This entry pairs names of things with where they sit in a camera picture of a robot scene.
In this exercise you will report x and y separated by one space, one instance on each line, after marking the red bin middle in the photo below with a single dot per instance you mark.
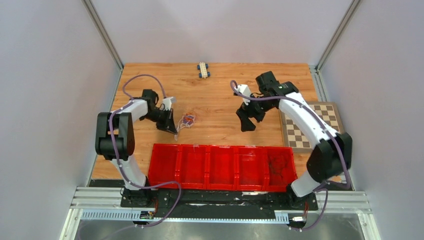
222 168

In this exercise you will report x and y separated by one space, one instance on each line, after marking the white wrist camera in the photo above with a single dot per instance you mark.
242 90
168 102

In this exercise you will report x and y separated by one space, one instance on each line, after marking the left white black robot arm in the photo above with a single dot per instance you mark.
115 139

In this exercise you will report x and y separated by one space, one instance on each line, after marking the red bin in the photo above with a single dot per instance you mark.
281 168
222 168
251 168
163 166
192 166

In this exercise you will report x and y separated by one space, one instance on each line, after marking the wooden chessboard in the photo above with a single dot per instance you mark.
295 139

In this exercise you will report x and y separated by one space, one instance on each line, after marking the white blue toy car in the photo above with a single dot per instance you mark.
203 70

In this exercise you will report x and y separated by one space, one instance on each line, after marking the red bin rightmost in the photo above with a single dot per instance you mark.
281 168

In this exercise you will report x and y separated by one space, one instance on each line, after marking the aluminium frame rail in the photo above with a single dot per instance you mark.
110 198

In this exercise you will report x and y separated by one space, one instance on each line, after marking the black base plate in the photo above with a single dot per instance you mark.
203 204

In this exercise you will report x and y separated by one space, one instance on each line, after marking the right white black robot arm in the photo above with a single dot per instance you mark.
332 151

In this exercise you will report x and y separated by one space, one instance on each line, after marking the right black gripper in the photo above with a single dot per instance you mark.
245 111

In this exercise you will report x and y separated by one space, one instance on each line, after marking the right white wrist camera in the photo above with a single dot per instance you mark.
242 90

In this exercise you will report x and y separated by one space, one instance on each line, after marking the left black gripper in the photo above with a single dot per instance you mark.
169 124

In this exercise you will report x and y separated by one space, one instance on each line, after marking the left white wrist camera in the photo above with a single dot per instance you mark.
168 102

